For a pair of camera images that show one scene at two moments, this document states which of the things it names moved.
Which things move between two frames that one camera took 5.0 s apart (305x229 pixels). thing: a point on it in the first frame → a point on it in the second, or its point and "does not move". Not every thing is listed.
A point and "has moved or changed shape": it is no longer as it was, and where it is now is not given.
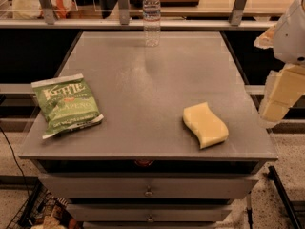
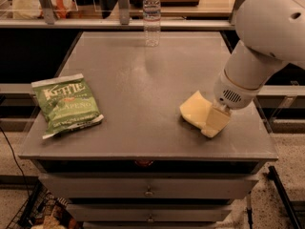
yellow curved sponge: [204, 125] has moved or changed shape
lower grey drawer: [149, 212] does not move
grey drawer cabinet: [142, 167] does not move
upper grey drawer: [150, 186] does not move
